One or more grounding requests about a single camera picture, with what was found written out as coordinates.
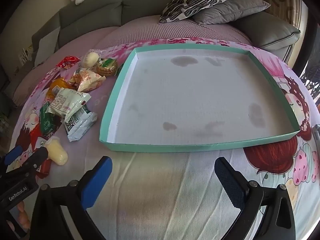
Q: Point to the grey sofa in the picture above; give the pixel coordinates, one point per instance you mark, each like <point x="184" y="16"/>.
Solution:
<point x="100" y="10"/>

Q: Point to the white bun in clear wrapper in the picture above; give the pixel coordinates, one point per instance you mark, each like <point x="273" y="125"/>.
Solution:
<point x="90" y="58"/>

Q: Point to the white green snack packet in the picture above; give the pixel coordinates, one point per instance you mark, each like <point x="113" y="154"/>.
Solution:
<point x="80" y="126"/>

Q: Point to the dark green snack packet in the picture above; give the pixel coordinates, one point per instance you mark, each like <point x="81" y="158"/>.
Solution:
<point x="47" y="122"/>

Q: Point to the small red snack packet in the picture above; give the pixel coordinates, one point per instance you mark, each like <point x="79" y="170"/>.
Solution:
<point x="67" y="62"/>

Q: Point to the teal cardboard tray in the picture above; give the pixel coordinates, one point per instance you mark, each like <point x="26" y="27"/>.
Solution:
<point x="200" y="100"/>

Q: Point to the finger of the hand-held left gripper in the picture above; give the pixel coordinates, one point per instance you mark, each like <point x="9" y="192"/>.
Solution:
<point x="12" y="155"/>
<point x="37" y="157"/>

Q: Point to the cookie pack green label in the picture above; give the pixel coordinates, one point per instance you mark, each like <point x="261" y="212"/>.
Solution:
<point x="106" y="67"/>

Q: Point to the cream packet red print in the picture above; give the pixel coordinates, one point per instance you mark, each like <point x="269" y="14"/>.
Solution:
<point x="87" y="80"/>

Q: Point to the orange cake packet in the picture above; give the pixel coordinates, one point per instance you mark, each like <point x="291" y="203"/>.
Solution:
<point x="58" y="86"/>

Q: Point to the long red white packet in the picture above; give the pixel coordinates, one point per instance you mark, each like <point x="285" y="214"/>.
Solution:
<point x="36" y="135"/>

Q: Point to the pink waffle sofa cover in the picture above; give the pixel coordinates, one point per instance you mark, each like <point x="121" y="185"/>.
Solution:
<point x="150" y="32"/>

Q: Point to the small white snack packet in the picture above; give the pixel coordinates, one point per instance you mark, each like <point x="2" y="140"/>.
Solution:
<point x="66" y="102"/>

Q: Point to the yellow jelly cup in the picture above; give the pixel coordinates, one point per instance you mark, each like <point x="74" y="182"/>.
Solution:
<point x="58" y="153"/>

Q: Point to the grey pillow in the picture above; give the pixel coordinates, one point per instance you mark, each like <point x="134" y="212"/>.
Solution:
<point x="230" y="11"/>

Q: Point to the person's left hand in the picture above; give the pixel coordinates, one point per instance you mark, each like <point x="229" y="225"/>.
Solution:
<point x="22" y="215"/>

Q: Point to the printed cartoon blanket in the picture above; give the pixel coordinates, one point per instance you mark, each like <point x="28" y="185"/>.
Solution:
<point x="162" y="180"/>

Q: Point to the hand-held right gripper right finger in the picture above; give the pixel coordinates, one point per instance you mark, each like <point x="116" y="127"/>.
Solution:
<point x="228" y="182"/>

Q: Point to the light grey cushion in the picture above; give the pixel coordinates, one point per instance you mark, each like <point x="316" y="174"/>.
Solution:
<point x="47" y="46"/>

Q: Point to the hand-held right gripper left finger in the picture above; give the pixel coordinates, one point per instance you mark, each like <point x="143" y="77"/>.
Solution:
<point x="100" y="177"/>

